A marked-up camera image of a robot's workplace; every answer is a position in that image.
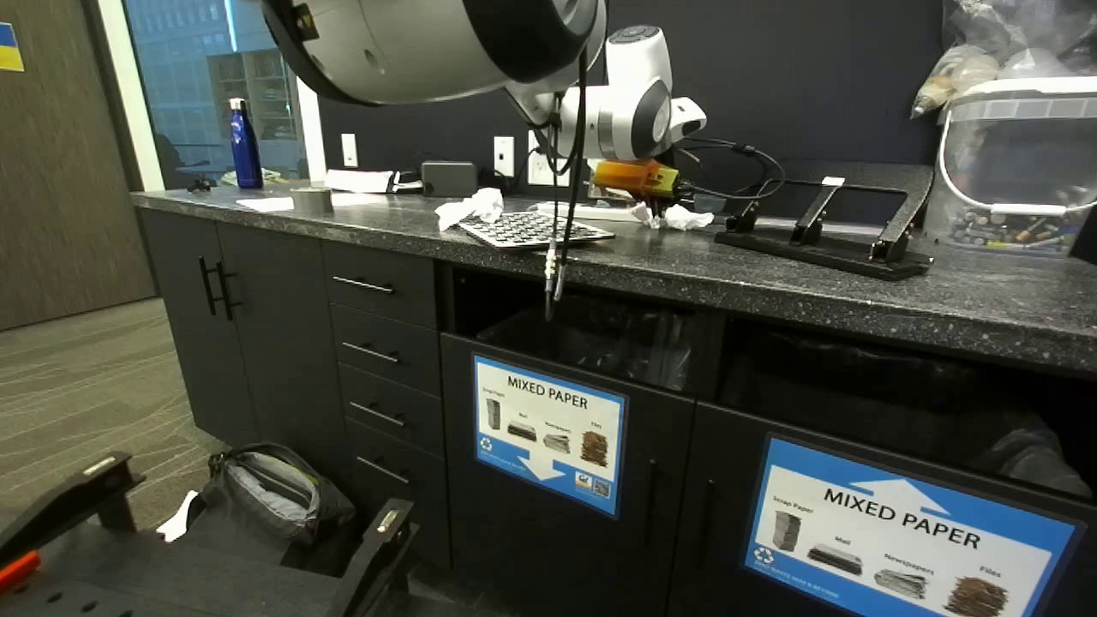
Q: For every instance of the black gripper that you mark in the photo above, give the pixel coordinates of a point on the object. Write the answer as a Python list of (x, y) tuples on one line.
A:
[(653, 202)]

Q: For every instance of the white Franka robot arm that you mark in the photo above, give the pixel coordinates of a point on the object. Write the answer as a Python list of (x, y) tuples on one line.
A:
[(399, 47)]

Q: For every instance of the black plastic bin liner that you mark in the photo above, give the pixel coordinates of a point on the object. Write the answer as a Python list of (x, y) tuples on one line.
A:
[(620, 344), (893, 398)]

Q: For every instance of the black recycling bin cabinet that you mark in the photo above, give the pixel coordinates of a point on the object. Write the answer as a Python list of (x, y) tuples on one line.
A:
[(706, 536), (663, 517)]

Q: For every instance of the black power adapter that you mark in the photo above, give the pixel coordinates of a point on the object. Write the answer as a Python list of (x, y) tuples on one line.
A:
[(448, 176)]

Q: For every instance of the blue label with down arrow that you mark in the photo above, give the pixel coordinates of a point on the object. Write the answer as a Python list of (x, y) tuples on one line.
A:
[(549, 435)]

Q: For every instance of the white power strip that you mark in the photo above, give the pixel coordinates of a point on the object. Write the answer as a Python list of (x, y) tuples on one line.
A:
[(360, 181)]

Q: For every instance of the black cabinet drawer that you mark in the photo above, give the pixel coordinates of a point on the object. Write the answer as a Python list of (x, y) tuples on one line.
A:
[(382, 371), (377, 302), (388, 435), (388, 503)]

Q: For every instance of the blue label with up arrow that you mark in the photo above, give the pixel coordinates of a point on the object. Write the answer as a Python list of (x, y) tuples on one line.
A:
[(801, 482)]

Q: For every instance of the clear plastic container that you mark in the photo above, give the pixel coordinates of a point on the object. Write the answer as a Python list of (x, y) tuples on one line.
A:
[(1016, 158)]

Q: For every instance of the flat white paper sheet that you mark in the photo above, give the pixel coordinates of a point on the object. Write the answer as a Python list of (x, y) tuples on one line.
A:
[(264, 204)]

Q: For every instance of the clear plastic bag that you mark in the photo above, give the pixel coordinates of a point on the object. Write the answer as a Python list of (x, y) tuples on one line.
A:
[(1006, 35)]

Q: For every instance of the black cabinet door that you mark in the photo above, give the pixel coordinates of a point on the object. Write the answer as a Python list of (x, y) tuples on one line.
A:
[(173, 322), (280, 344)]

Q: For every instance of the blue water bottle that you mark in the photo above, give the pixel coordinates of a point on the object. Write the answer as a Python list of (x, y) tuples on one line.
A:
[(244, 148)]

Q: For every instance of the grey black backpack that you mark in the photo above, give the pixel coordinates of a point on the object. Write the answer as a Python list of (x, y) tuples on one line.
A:
[(275, 493)]

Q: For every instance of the blue yellow flag sticker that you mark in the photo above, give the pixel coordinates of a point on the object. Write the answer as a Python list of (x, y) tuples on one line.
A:
[(8, 47)]

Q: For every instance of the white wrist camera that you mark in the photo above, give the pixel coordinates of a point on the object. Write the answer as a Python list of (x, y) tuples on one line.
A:
[(688, 116)]

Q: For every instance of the white wall outlet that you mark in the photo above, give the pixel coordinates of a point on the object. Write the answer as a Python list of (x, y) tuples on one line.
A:
[(536, 173)]

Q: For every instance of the small white wall plate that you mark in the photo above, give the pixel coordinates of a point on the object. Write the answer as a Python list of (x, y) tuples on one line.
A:
[(504, 157)]

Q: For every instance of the white light switch plate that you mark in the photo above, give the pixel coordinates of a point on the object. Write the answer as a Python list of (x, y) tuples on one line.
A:
[(350, 148)]

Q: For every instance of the white window frame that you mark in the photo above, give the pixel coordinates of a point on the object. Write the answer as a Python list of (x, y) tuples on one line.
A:
[(310, 138)]

